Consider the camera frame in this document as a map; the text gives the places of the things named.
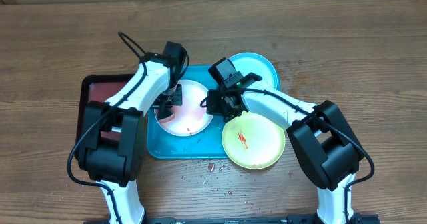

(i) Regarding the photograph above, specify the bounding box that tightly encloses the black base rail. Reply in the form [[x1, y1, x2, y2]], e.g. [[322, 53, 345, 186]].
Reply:
[[83, 213, 380, 224]]

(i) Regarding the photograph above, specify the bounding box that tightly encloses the light blue plate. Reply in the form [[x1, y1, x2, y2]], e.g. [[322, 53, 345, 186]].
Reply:
[[229, 52, 280, 90]]

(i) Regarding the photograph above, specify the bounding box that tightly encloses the teal plastic serving tray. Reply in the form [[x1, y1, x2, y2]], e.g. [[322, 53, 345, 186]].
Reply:
[[147, 65, 228, 159]]

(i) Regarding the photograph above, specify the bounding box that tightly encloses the black tray with red water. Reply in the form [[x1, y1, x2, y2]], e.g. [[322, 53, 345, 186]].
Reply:
[[76, 74, 146, 148]]

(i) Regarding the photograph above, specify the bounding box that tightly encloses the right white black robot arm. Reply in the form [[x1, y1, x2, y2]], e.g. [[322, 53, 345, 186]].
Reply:
[[200, 58, 368, 223]]

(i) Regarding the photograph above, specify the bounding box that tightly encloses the yellow-green plate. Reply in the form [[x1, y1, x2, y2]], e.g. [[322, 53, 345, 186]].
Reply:
[[222, 112, 286, 169]]

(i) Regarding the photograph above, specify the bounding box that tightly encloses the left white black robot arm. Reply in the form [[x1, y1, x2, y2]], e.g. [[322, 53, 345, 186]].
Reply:
[[67, 41, 189, 223]]

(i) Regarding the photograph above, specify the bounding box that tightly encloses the white plate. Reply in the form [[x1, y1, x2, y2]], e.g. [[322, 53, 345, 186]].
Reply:
[[158, 80, 213, 137]]

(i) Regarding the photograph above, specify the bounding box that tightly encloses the dark green sponge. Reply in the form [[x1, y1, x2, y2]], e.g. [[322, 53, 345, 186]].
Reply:
[[157, 107, 175, 123]]

